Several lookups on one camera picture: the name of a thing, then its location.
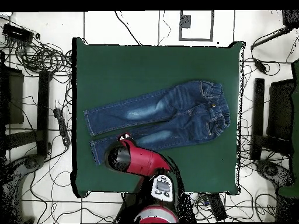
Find dark flat panel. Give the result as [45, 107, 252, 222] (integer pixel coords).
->
[266, 78, 295, 141]
[0, 66, 25, 125]

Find black power brick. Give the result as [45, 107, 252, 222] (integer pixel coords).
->
[253, 58, 269, 75]

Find long black floor cable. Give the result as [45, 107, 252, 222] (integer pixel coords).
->
[113, 10, 142, 46]

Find blue denim jeans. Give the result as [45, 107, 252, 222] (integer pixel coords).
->
[83, 80, 231, 167]

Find black stand leg bar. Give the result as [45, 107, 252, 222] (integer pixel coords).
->
[36, 71, 51, 156]
[251, 78, 266, 161]

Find small grey square patch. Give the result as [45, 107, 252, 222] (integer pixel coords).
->
[180, 15, 192, 29]

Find black round stand base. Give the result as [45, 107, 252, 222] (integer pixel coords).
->
[22, 154, 46, 170]
[255, 159, 293, 186]

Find black rod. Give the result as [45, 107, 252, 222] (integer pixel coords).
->
[250, 26, 291, 50]

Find grey square floor frame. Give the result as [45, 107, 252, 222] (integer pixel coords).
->
[179, 10, 214, 42]

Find black power strip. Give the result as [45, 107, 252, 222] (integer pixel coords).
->
[207, 192, 228, 222]
[53, 107, 71, 147]

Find dark green table cloth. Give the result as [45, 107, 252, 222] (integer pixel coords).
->
[71, 37, 246, 198]

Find tangle of black cables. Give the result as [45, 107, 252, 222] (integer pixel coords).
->
[15, 40, 73, 76]

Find black corner box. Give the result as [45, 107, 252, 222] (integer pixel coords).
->
[281, 9, 299, 29]

